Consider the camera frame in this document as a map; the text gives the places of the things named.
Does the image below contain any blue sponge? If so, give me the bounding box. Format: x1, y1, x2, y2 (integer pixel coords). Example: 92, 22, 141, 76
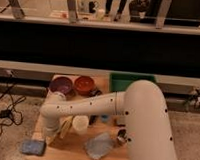
19, 139, 47, 156

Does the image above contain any wooden table board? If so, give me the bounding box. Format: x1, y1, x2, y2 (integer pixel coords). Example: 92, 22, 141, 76
25, 76, 128, 160

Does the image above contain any light blue cloth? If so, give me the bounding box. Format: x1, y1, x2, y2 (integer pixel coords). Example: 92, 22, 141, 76
85, 133, 114, 160

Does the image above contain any small metal can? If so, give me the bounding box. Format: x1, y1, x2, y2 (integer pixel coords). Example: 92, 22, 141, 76
117, 129, 127, 144

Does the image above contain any dark grey sponge block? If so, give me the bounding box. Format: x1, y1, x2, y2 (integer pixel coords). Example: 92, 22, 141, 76
116, 116, 126, 127

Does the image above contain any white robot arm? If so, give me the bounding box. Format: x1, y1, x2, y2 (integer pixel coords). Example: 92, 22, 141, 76
40, 79, 178, 160

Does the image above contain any green plastic tray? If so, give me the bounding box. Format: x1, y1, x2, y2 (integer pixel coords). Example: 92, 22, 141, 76
109, 72, 156, 92

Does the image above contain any black power cable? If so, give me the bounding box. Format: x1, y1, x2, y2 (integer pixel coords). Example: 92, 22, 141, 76
0, 69, 28, 141

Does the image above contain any orange bowl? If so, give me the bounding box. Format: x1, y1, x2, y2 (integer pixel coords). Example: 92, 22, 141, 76
74, 76, 95, 96

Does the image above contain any yellow banana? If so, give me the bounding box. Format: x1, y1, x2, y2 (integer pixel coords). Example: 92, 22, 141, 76
60, 116, 73, 139

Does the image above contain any purple bowl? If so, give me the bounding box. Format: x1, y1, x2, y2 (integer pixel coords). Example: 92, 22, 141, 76
49, 77, 73, 95

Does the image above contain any small blue cup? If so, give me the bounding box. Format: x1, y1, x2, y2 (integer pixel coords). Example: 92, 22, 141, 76
101, 115, 110, 124

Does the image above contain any white plastic cup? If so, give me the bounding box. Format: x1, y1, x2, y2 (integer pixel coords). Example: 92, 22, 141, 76
72, 115, 89, 135

